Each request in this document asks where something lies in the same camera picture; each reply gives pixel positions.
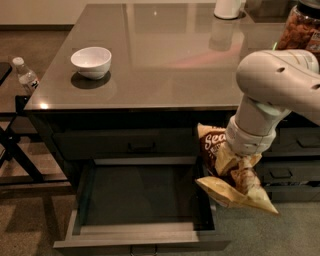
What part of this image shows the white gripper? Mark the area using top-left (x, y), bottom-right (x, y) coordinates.
top-left (215, 116), bottom-right (276, 195)

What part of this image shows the brown yellow chip bag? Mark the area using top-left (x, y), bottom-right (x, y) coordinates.
top-left (196, 124), bottom-right (278, 214)

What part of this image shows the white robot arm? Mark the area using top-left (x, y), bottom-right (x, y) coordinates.
top-left (215, 49), bottom-right (320, 176)

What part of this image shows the middle right grey drawer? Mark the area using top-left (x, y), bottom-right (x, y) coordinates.
top-left (256, 160), bottom-right (320, 184)

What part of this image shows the bottom right grey drawer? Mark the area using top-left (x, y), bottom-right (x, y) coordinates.
top-left (265, 185), bottom-right (320, 202)

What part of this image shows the top right grey drawer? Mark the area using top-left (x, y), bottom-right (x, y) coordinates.
top-left (263, 113), bottom-right (320, 157)

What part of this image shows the top left grey drawer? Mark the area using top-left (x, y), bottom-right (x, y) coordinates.
top-left (53, 128), bottom-right (198, 160)

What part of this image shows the open middle grey drawer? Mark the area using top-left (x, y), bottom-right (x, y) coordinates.
top-left (54, 160), bottom-right (230, 256)

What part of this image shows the grey cabinet with glass top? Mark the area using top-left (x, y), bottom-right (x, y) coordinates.
top-left (23, 3), bottom-right (320, 188)

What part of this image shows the clear jar of nuts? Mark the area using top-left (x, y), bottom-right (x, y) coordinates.
top-left (276, 0), bottom-right (320, 62)

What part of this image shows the white cup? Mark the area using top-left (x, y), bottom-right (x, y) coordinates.
top-left (214, 0), bottom-right (242, 20)

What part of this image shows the white ceramic bowl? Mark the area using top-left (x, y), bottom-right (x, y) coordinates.
top-left (71, 47), bottom-right (112, 80)

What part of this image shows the clear plastic water bottle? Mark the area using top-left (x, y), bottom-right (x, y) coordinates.
top-left (12, 57), bottom-right (39, 95)

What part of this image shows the black side table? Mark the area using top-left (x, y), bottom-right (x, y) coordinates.
top-left (0, 62), bottom-right (66, 184)

